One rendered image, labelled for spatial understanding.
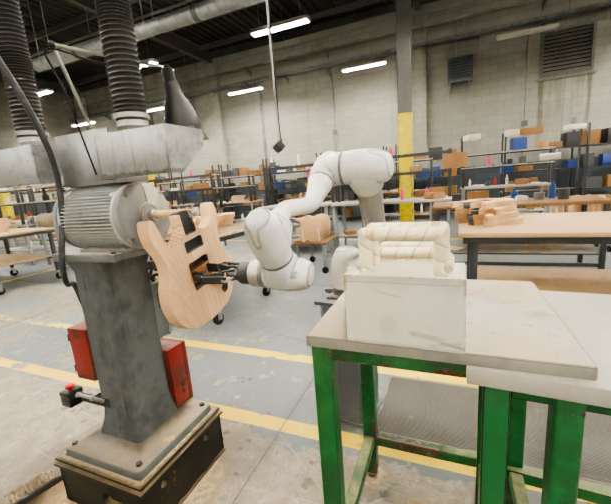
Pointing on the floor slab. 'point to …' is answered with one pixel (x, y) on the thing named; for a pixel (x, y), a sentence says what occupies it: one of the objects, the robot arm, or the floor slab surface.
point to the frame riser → (88, 493)
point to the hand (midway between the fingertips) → (202, 271)
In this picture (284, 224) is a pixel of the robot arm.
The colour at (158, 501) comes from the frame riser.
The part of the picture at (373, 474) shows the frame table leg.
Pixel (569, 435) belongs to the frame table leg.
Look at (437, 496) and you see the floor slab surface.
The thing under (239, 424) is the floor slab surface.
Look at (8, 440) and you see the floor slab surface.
